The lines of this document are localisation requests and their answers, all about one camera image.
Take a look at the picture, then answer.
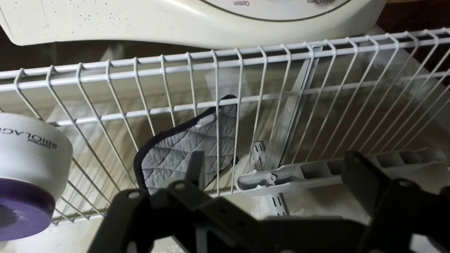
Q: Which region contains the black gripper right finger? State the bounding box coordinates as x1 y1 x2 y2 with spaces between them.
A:
343 151 450 253

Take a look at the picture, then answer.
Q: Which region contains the white jar with purple lid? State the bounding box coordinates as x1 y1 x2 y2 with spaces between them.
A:
0 111 75 243

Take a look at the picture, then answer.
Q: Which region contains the grey quilted pot holder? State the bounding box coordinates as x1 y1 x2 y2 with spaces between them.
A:
132 94 241 196

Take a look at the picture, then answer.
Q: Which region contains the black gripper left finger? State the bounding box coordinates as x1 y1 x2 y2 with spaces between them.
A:
87 149 251 253

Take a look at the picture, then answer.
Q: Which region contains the white washer with oval panel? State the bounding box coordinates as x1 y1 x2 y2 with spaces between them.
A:
0 0 388 49

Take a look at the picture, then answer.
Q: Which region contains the white wire shelf rack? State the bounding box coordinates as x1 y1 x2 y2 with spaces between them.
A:
0 27 450 227

